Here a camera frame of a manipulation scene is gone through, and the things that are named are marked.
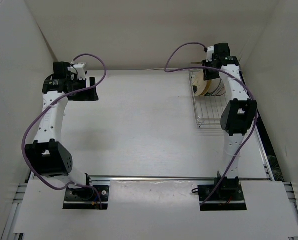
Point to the white plate green rim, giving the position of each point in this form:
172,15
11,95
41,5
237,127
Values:
214,87

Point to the cream plate with black spot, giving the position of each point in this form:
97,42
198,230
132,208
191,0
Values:
200,85

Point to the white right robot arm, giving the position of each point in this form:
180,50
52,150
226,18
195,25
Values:
238,116

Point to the white front cover board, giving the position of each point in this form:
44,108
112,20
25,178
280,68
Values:
158,211

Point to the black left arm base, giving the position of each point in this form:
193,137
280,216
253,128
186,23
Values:
87,198

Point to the white plate orange pattern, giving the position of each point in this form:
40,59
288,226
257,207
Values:
221,90

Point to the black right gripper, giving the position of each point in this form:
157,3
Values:
208,76

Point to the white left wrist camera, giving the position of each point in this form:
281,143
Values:
78,71

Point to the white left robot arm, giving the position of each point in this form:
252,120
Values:
46,156

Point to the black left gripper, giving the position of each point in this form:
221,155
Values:
89,95

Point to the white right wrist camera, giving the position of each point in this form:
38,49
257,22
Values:
209,54

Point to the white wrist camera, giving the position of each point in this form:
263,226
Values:
78,71
209,54

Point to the wire dish rack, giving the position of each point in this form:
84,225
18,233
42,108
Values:
208,109

